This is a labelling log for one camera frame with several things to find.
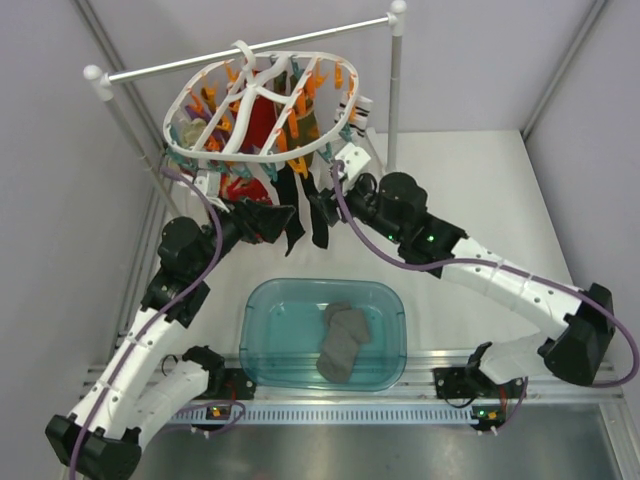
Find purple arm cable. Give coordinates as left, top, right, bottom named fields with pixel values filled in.
left=67, top=167, right=246, bottom=480
left=330, top=160, right=640, bottom=436

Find white drying rack stand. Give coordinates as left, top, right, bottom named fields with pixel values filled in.
left=83, top=0, right=424, bottom=201

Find white black striped sock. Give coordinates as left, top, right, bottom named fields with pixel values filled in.
left=334, top=92, right=374, bottom=138

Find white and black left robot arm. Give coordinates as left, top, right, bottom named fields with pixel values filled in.
left=45, top=199, right=296, bottom=479

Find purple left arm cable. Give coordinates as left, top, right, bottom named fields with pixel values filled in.
left=67, top=167, right=246, bottom=480

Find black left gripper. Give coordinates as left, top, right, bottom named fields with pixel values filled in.
left=192, top=194, right=294, bottom=279

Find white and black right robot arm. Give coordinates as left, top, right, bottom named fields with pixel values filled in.
left=311, top=172, right=616, bottom=397

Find olive green sock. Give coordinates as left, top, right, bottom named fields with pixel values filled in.
left=283, top=79, right=320, bottom=179

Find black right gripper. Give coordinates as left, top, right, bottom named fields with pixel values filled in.
left=312, top=172, right=406, bottom=245

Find red patterned sock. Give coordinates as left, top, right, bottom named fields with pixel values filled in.
left=219, top=176, right=272, bottom=205

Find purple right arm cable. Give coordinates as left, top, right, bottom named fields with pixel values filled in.
left=330, top=160, right=640, bottom=436

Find white oval clip hanger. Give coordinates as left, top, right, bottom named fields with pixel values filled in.
left=162, top=46, right=373, bottom=174

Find aluminium mounting rail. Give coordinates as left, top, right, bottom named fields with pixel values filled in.
left=77, top=349, right=624, bottom=426

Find grey sock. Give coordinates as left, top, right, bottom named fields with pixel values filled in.
left=316, top=301, right=371, bottom=384

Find teal transparent plastic tub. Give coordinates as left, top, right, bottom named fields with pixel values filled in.
left=239, top=278, right=407, bottom=392

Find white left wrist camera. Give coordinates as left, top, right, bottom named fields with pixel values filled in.
left=193, top=170, right=222, bottom=198

